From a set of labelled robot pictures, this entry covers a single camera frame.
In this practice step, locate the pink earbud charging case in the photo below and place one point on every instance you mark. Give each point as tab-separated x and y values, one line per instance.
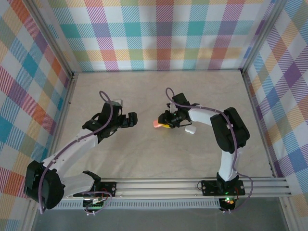
157	124

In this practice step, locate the white earbud charging case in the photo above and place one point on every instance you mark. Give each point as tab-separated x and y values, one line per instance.
190	130

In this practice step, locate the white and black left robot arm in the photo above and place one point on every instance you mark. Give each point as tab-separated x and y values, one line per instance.
72	149

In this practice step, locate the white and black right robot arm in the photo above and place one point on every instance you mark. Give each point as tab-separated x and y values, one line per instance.
227	163

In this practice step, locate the aluminium frame side rail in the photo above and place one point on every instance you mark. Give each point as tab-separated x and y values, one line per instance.
250	91
59	125

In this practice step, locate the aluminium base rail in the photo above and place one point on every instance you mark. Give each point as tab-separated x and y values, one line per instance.
156	186

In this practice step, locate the aluminium frame post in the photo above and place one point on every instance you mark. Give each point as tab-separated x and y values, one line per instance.
51	38
262	36

